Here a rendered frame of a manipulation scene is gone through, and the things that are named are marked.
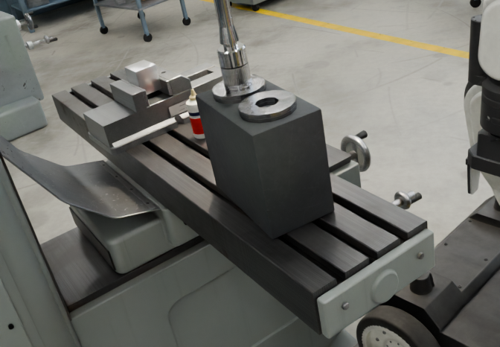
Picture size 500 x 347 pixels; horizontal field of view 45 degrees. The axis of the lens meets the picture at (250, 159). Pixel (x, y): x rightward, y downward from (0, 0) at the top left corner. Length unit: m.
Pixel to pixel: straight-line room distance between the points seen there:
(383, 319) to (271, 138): 0.56
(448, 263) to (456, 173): 1.47
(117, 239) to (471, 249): 0.79
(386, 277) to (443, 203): 1.79
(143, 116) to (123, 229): 0.26
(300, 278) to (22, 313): 0.54
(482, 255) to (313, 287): 0.68
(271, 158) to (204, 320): 0.68
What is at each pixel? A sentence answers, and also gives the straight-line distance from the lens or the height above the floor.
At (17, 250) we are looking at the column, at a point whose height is 0.94.
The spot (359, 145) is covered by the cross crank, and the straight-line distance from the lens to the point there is 1.73.
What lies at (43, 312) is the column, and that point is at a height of 0.80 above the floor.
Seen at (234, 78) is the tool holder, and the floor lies 1.17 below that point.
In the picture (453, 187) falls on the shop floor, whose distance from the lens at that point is 2.80.
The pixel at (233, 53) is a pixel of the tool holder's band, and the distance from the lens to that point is 0.97.
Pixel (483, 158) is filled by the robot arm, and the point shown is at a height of 1.02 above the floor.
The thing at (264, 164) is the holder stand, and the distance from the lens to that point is 0.89.
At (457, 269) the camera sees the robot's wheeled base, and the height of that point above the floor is 0.59.
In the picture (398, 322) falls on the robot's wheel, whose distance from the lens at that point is 1.30.
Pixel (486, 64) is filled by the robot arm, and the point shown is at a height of 1.18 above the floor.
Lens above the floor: 1.51
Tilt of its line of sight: 28 degrees down
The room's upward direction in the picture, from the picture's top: 11 degrees counter-clockwise
